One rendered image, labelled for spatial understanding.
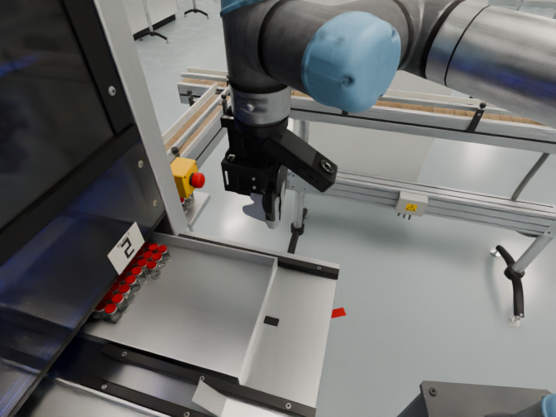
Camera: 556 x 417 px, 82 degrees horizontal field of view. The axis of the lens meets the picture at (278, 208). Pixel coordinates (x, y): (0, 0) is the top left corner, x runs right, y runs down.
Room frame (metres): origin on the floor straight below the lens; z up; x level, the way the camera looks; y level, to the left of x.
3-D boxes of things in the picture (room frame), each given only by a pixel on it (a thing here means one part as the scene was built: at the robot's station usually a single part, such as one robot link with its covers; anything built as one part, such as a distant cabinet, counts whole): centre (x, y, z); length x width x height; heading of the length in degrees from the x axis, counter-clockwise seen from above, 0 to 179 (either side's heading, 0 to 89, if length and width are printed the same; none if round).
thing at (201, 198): (0.66, 0.28, 0.87); 0.14 x 0.13 x 0.02; 74
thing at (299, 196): (1.26, -0.11, 0.46); 0.09 x 0.09 x 0.77; 74
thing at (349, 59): (0.32, -0.06, 1.39); 0.11 x 0.11 x 0.08; 41
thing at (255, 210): (0.37, 0.03, 1.13); 0.06 x 0.03 x 0.09; 74
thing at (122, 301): (0.39, 0.31, 0.90); 0.18 x 0.02 x 0.05; 165
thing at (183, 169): (0.63, 0.25, 0.99); 0.08 x 0.07 x 0.07; 74
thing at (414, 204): (1.06, -0.61, 0.50); 0.12 x 0.05 x 0.09; 74
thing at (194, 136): (0.95, 0.31, 0.92); 0.69 x 0.16 x 0.16; 164
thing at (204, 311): (0.36, 0.20, 0.90); 0.34 x 0.26 x 0.04; 75
